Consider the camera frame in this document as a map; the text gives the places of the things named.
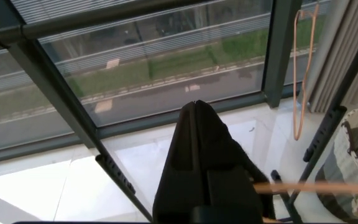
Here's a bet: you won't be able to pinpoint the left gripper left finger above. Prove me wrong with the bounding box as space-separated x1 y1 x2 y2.
152 101 206 223

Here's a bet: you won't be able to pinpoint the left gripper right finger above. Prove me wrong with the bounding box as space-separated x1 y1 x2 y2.
196 100 263 223

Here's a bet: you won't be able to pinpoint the white laundry basket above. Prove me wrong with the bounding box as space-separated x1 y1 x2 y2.
315 104 358 223

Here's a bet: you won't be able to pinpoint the black clothes rack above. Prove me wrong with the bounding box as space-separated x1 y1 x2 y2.
0 0 358 224

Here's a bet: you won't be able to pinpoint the window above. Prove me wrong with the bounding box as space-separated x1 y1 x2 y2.
0 0 332 166

